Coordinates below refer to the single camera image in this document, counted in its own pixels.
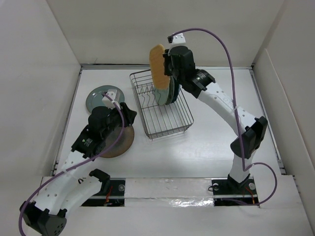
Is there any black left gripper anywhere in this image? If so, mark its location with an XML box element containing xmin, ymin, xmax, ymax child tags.
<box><xmin>102</xmin><ymin>102</ymin><xmax>136</xmax><ymax>139</ymax></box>

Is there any orange woven square plate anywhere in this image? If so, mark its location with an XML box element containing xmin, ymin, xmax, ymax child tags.
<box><xmin>149</xmin><ymin>44</ymin><xmax>170</xmax><ymax>90</ymax></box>

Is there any brown speckled round plate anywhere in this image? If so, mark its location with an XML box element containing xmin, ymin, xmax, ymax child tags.
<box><xmin>94</xmin><ymin>126</ymin><xmax>134</xmax><ymax>158</ymax></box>

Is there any teal scalloped plate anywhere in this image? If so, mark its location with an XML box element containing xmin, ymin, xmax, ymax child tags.
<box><xmin>170</xmin><ymin>77</ymin><xmax>180</xmax><ymax>103</ymax></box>

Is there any blue floral white plate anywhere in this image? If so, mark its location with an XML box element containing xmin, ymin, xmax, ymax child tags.
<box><xmin>165</xmin><ymin>78</ymin><xmax>175</xmax><ymax>105</ymax></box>

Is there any light green flower plate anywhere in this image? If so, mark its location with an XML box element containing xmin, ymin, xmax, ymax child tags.
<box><xmin>153</xmin><ymin>88</ymin><xmax>169</xmax><ymax>106</ymax></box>

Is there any grey-blue round plate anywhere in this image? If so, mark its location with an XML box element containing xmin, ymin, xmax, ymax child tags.
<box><xmin>86</xmin><ymin>85</ymin><xmax>125</xmax><ymax>113</ymax></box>

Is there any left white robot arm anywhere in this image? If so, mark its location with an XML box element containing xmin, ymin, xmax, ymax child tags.
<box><xmin>18</xmin><ymin>102</ymin><xmax>137</xmax><ymax>236</ymax></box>

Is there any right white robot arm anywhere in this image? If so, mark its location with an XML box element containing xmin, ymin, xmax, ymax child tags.
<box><xmin>163</xmin><ymin>46</ymin><xmax>268</xmax><ymax>193</ymax></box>

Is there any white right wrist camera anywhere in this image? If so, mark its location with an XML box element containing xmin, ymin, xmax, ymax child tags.
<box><xmin>167</xmin><ymin>33</ymin><xmax>186</xmax><ymax>45</ymax></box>

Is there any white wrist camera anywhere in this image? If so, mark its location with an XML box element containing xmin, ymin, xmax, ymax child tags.
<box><xmin>167</xmin><ymin>33</ymin><xmax>186</xmax><ymax>45</ymax></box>
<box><xmin>102</xmin><ymin>89</ymin><xmax>120</xmax><ymax>109</ymax></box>

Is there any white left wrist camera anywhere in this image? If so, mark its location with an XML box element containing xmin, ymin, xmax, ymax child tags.
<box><xmin>102</xmin><ymin>89</ymin><xmax>120</xmax><ymax>109</ymax></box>

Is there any grey wire dish rack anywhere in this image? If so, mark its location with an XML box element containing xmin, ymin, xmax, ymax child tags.
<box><xmin>129</xmin><ymin>69</ymin><xmax>194</xmax><ymax>140</ymax></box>

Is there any foil-taped front rail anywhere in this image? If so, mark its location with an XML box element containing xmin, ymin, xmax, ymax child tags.
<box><xmin>83</xmin><ymin>178</ymin><xmax>259</xmax><ymax>207</ymax></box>

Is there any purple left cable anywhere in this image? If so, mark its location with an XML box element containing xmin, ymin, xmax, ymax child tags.
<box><xmin>18</xmin><ymin>92</ymin><xmax>126</xmax><ymax>236</ymax></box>

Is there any purple cable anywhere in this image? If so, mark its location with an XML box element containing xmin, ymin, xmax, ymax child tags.
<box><xmin>167</xmin><ymin>28</ymin><xmax>278</xmax><ymax>206</ymax></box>
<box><xmin>18</xmin><ymin>92</ymin><xmax>126</xmax><ymax>236</ymax></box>

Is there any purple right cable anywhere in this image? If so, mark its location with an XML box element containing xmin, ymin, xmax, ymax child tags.
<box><xmin>167</xmin><ymin>28</ymin><xmax>278</xmax><ymax>206</ymax></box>

